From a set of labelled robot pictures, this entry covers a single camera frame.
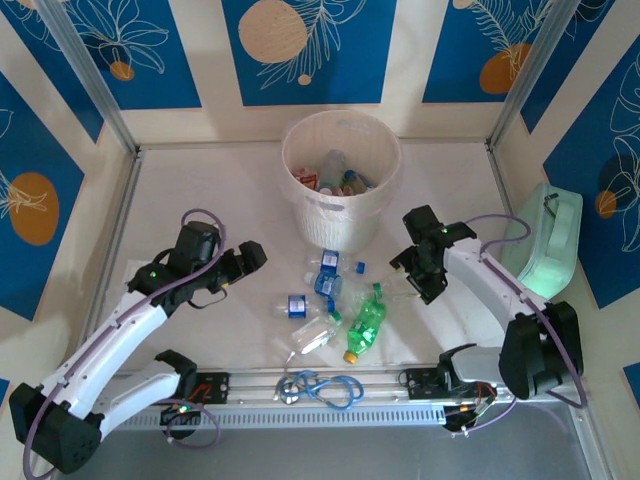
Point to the crushed clear bottle green cap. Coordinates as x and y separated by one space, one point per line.
376 289

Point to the clear bottle blue label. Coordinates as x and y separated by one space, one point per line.
328 260
297 306
325 285

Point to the green plastic bottle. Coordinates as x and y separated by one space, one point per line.
367 322

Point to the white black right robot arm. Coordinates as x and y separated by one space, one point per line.
535 345

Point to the white plastic bin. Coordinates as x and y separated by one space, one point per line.
340 225

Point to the small black connector board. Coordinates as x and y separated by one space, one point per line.
180 416
457 420

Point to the mint green case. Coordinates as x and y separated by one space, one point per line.
560 250

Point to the blue stethoscope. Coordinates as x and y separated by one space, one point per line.
289 398

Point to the grey metal panel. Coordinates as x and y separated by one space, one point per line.
325 455

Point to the aluminium side rail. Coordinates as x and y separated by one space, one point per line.
119 225
502 185

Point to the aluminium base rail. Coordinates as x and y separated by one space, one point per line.
250 387

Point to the aluminium frame post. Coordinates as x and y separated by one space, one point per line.
537 65
85 65

